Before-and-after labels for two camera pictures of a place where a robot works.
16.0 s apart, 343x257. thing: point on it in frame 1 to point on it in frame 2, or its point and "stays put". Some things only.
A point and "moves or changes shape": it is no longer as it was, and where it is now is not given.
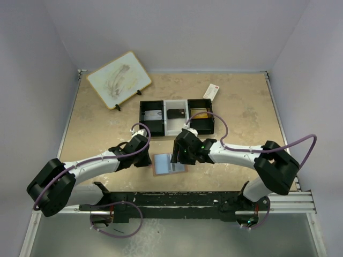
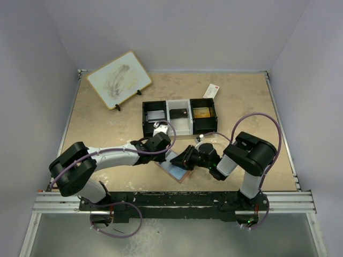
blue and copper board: x=162 y=165 moves or changes shape
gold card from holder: x=195 y=111 moves or changes shape
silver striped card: x=177 y=167 to x=155 y=114
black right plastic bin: x=203 y=123 stays put
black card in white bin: x=176 y=113 stays put
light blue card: x=162 y=164 moves or changes shape
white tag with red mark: x=211 y=92 stays put
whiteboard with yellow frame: x=119 y=80 stays put
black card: x=176 y=113 stays put
